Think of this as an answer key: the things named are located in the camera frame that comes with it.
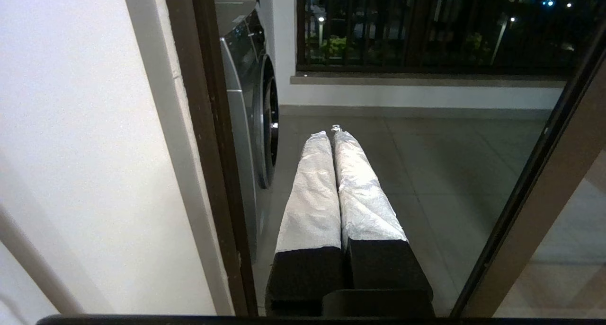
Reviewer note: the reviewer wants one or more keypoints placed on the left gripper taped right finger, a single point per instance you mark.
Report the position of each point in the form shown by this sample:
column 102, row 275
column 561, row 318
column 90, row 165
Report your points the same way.
column 367, row 211

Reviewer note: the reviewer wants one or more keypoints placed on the window with black railing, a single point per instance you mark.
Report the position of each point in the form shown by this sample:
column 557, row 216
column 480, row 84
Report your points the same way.
column 426, row 31

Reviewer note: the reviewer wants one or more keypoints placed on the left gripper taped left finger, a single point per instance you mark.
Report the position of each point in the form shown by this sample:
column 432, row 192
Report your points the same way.
column 310, row 211

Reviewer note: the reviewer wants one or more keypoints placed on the grey front-load washing machine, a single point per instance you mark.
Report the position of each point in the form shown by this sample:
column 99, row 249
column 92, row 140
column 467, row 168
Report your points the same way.
column 246, row 79

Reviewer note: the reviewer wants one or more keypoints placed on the stone window sill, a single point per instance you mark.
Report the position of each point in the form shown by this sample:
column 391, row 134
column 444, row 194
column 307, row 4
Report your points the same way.
column 426, row 80

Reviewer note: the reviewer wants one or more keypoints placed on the brown framed glass sliding door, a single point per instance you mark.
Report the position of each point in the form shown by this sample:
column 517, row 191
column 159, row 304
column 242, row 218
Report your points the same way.
column 544, row 197

